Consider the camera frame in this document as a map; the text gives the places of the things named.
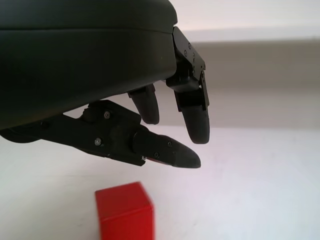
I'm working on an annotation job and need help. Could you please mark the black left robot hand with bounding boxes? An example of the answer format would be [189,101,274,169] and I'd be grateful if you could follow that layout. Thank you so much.
[0,0,211,169]

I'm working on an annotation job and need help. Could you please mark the red cube block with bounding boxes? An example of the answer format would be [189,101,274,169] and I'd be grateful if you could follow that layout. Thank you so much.
[94,181,154,240]

